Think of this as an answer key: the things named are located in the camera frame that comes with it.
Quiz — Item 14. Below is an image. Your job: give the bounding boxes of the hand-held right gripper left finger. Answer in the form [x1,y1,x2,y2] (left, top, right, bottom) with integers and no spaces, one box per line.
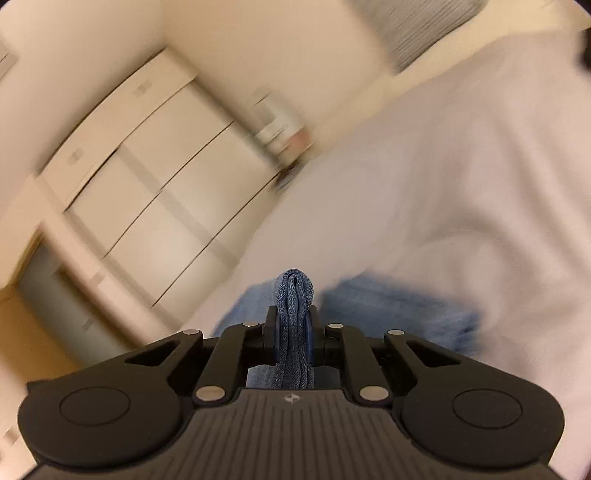
[124,305,279,405]

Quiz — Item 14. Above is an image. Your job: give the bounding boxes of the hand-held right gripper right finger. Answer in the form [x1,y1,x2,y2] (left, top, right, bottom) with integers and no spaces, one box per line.
[307,305,462,406]

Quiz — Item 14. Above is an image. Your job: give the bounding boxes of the blue denim jeans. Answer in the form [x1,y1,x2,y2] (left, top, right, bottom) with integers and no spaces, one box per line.
[212,269,483,389]

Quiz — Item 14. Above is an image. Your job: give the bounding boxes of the cream wardrobe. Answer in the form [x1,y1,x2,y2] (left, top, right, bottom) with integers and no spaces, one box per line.
[28,46,289,354]

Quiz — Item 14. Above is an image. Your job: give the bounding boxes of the blurred small objects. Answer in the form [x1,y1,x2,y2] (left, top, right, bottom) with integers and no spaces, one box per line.
[249,90,320,188]

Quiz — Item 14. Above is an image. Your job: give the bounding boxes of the bed with white sheet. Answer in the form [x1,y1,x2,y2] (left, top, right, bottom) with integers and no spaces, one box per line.
[182,14,591,480]

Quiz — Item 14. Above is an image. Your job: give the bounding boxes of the grey striped pillow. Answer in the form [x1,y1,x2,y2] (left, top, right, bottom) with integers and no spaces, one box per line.
[344,0,490,72]

